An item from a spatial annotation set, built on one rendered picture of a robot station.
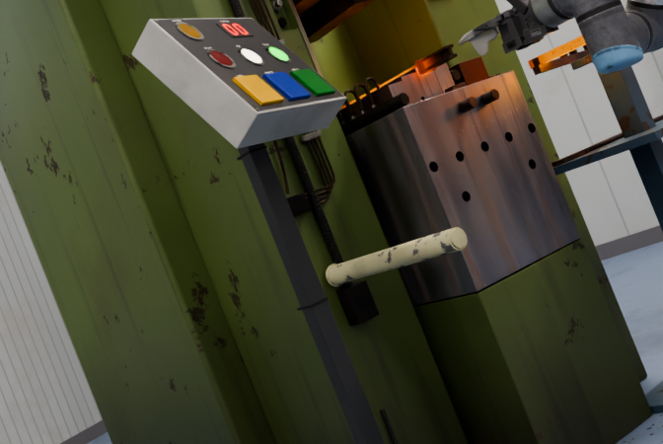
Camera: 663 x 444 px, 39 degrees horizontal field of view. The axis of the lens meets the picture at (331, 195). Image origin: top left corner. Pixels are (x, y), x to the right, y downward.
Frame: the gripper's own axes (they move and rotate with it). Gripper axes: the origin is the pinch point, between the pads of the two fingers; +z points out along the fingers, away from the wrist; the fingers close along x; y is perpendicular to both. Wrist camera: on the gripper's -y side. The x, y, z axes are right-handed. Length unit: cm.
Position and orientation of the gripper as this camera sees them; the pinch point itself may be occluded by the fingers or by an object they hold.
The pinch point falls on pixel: (477, 35)
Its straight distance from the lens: 212.1
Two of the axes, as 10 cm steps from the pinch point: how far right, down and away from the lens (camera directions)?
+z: -5.2, 2.3, 8.2
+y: 3.8, 9.3, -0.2
